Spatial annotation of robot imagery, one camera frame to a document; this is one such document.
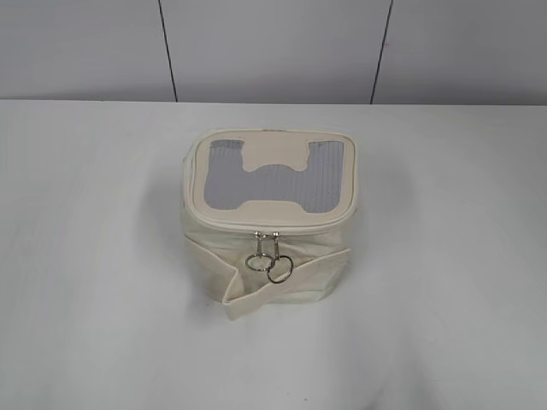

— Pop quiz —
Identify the cream canvas zipper bag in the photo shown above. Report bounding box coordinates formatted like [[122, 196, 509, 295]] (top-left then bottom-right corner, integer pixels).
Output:
[[180, 129, 359, 319]]

